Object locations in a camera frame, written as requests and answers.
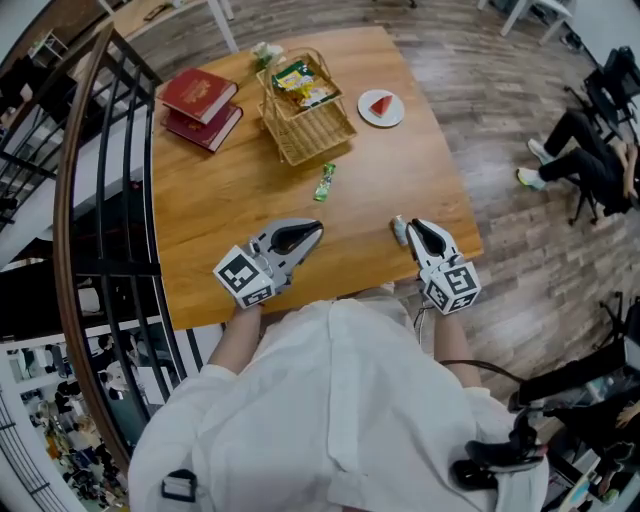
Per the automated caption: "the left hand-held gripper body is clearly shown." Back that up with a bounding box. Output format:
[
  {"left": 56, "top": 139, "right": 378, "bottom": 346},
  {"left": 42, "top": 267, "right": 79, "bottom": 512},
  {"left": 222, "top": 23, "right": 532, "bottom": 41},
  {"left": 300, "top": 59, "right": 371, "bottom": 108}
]
[{"left": 213, "top": 228, "right": 294, "bottom": 310}]

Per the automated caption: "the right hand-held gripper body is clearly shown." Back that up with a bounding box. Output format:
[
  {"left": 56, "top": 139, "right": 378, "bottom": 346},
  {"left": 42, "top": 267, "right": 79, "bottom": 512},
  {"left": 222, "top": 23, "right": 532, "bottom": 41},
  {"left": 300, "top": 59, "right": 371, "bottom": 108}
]
[{"left": 416, "top": 251, "right": 483, "bottom": 317}]

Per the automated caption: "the small green candy packet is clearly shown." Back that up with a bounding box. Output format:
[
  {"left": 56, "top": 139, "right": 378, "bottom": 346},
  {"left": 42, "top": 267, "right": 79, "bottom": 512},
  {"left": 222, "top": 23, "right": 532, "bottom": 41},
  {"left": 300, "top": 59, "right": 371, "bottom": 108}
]
[{"left": 312, "top": 162, "right": 337, "bottom": 203}]

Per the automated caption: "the wicker basket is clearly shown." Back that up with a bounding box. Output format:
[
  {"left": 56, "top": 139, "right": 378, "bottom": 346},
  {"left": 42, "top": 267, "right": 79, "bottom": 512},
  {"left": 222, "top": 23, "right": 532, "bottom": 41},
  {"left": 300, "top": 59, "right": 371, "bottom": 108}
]
[{"left": 255, "top": 47, "right": 359, "bottom": 167}]

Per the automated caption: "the green yellow snack bag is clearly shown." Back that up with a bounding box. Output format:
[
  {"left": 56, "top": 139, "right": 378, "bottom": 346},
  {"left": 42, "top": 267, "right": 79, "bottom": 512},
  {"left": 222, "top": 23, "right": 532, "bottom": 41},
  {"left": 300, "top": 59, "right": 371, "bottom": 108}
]
[{"left": 271, "top": 59, "right": 344, "bottom": 111}]

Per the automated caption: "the person's left forearm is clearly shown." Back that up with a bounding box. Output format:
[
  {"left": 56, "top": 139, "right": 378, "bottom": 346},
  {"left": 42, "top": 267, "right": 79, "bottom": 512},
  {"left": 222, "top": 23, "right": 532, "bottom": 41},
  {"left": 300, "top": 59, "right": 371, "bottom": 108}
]
[{"left": 206, "top": 304, "right": 264, "bottom": 376}]

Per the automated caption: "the dark red hardcover book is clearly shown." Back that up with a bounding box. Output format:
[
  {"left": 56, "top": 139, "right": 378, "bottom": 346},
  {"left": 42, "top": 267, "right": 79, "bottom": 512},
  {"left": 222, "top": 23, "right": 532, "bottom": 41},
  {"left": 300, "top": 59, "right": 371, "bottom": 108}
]
[{"left": 160, "top": 102, "right": 245, "bottom": 154}]

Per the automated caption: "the white plate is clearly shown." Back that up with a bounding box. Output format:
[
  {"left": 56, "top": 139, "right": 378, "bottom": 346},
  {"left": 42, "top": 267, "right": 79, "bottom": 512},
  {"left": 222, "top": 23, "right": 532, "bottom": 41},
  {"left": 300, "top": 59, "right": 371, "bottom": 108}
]
[{"left": 357, "top": 88, "right": 405, "bottom": 129}]

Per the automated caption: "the black flat panel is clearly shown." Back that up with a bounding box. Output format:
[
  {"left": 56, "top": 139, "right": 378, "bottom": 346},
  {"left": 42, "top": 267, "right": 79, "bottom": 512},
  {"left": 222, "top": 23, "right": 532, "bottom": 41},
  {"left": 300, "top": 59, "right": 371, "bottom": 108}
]
[{"left": 508, "top": 339, "right": 640, "bottom": 416}]

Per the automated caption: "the person's white shirt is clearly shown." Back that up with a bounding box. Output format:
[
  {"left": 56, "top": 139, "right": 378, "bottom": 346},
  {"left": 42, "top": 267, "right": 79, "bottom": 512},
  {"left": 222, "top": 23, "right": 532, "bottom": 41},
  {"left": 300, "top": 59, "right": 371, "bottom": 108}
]
[{"left": 127, "top": 294, "right": 551, "bottom": 512}]

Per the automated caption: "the bright red hardcover book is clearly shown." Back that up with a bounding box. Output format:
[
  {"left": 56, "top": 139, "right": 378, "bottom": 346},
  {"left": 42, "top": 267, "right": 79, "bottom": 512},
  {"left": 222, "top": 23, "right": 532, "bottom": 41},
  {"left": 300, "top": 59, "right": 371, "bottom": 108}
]
[{"left": 157, "top": 67, "right": 239, "bottom": 126}]

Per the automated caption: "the white flower bouquet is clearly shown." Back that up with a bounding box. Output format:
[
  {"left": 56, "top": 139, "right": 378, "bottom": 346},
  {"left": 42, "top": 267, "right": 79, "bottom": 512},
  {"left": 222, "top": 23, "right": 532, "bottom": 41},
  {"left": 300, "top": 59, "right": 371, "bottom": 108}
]
[{"left": 248, "top": 41, "right": 286, "bottom": 74}]

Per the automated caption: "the black railing with wooden handrail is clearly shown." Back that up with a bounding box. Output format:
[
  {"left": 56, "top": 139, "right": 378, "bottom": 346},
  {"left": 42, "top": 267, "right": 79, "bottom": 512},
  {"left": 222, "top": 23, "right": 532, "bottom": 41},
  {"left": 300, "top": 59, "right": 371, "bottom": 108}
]
[{"left": 0, "top": 19, "right": 206, "bottom": 512}]

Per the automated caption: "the wooden table with white legs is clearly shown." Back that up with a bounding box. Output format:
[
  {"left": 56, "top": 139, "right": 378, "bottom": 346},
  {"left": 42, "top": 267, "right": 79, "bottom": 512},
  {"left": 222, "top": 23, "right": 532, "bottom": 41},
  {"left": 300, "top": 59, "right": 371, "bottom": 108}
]
[{"left": 97, "top": 0, "right": 240, "bottom": 54}]

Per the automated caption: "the black office chair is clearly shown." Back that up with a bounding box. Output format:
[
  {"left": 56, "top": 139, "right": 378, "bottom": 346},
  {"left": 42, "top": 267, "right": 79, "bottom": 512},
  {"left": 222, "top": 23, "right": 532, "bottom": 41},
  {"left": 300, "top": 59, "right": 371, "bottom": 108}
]
[{"left": 564, "top": 47, "right": 640, "bottom": 226}]

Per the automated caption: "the black cable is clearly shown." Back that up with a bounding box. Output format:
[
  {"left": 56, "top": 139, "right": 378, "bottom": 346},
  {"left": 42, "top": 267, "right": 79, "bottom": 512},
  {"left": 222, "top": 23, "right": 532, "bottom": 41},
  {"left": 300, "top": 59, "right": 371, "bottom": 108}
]
[{"left": 439, "top": 358, "right": 526, "bottom": 386}]

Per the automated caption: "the black strap buckle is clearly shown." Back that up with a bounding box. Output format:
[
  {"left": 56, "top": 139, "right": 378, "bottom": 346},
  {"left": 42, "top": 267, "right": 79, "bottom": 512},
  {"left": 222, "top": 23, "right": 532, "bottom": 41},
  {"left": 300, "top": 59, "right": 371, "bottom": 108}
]
[{"left": 160, "top": 468, "right": 199, "bottom": 503}]

